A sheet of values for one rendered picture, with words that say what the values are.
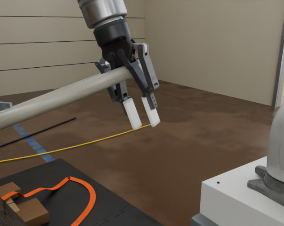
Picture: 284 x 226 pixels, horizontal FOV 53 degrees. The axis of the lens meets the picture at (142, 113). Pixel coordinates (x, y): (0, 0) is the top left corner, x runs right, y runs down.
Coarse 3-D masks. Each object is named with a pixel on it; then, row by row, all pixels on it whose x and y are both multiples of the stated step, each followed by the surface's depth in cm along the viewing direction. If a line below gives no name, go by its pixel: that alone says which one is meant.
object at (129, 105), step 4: (128, 100) 64; (132, 100) 65; (124, 104) 64; (128, 104) 64; (132, 104) 65; (128, 108) 64; (132, 108) 65; (128, 112) 64; (132, 112) 65; (136, 112) 66; (128, 116) 64; (132, 116) 64; (136, 116) 66; (132, 120) 64; (136, 120) 65; (132, 124) 64; (136, 124) 65; (140, 124) 66; (136, 128) 65
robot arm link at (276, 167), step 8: (280, 112) 75; (280, 120) 74; (272, 128) 77; (280, 128) 73; (272, 136) 77; (280, 136) 74; (272, 144) 77; (280, 144) 73; (272, 152) 77; (280, 152) 73; (272, 160) 77; (280, 160) 73; (272, 168) 77; (280, 168) 75; (272, 176) 77; (280, 176) 75
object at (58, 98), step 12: (108, 72) 57; (120, 72) 58; (72, 84) 97; (84, 84) 54; (96, 84) 54; (108, 84) 56; (48, 96) 52; (60, 96) 52; (72, 96) 52; (84, 96) 54; (12, 108) 52; (24, 108) 51; (36, 108) 51; (48, 108) 52; (0, 120) 52; (12, 120) 52; (24, 120) 52
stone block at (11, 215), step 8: (0, 200) 121; (0, 208) 111; (8, 208) 117; (0, 216) 102; (8, 216) 107; (16, 216) 113; (0, 224) 94; (8, 224) 99; (16, 224) 104; (24, 224) 109
